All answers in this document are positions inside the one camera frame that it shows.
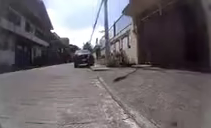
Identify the distant trees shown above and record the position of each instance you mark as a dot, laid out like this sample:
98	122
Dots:
87	46

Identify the white building with fence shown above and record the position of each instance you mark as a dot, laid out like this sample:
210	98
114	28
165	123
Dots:
123	41

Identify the building with dark gate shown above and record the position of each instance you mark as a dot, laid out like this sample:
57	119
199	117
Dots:
173	33

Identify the grey concrete road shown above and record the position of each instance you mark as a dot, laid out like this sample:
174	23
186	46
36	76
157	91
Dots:
59	96

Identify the utility pole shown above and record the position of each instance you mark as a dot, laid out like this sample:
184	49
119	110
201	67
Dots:
106	30

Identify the weeds at pole base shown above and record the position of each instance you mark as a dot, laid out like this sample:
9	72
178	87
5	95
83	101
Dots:
117	59

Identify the grey two-storey building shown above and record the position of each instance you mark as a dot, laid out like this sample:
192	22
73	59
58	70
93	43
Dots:
19	36

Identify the dark car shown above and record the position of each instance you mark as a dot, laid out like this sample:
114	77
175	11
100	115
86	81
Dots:
83	58

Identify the row of distant buildings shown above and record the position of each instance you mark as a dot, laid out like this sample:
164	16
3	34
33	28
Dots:
59	50

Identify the grey concrete sidewalk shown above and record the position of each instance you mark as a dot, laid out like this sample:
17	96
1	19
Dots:
166	96

